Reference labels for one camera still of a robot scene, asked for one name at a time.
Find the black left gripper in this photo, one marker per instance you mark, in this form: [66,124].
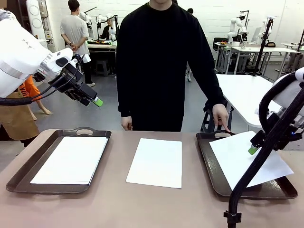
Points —
[70,78]

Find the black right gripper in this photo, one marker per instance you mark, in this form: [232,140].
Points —
[288,139]

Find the white A4 paper sheet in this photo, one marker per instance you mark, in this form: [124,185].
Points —
[154,164]
[69,159]
[232,154]
[107,142]

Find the person's left forearm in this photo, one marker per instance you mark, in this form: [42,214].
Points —
[215,95]

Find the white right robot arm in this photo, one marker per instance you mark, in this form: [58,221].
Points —
[289,95]

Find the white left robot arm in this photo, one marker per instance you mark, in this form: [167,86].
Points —
[19,54]

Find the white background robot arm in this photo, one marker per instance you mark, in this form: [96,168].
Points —
[264,23]
[234,26]

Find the person's right forearm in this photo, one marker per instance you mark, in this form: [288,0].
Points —
[124,97]

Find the person's left hand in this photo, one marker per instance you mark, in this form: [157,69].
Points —
[221,114]

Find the person's right hand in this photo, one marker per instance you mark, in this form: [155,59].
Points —
[126,122]

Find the wood top work table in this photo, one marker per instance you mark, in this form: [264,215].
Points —
[102,47]

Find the large white table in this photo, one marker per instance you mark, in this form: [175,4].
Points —
[240,90]

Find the brown plastic tray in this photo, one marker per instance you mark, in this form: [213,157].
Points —
[28,166]
[216,171]

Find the mannequin with orange trousers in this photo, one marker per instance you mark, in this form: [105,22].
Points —
[32,89]

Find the person in grey t-shirt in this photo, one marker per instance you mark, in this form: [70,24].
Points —
[73,31]

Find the tan brown apron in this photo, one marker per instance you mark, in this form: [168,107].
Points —
[16,123]

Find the person in black sweater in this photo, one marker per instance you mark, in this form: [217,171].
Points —
[154,59]

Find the long white desk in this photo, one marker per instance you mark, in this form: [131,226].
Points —
[261,49]

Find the black tripod pole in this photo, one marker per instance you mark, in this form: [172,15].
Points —
[263,47]

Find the white tower air conditioner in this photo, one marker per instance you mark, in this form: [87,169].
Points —
[35,14]

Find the white cylinder container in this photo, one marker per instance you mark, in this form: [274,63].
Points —
[235,44]

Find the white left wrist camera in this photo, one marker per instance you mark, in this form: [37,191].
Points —
[86,58]

